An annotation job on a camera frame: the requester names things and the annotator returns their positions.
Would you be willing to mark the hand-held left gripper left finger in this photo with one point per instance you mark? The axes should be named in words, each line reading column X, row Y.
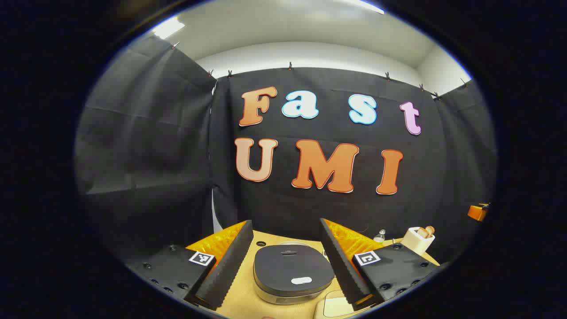
column 226, row 266

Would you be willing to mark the ceiling light panel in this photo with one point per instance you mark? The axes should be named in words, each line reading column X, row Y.
column 168, row 28

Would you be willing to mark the clear bottle with green label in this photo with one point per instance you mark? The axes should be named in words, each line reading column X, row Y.
column 380, row 237

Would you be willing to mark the dark grey rice cooker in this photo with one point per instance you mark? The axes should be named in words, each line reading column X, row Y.
column 292, row 266

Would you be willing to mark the white toaster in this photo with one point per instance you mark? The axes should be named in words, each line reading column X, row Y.
column 414, row 243

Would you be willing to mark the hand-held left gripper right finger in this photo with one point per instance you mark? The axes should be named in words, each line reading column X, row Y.
column 343, row 266

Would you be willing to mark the black backdrop cloth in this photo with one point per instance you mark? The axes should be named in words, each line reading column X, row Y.
column 177, row 155

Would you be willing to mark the toast slice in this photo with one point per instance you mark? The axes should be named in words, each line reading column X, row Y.
column 422, row 232
column 430, row 230

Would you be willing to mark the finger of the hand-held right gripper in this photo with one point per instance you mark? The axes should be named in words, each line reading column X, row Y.
column 476, row 213

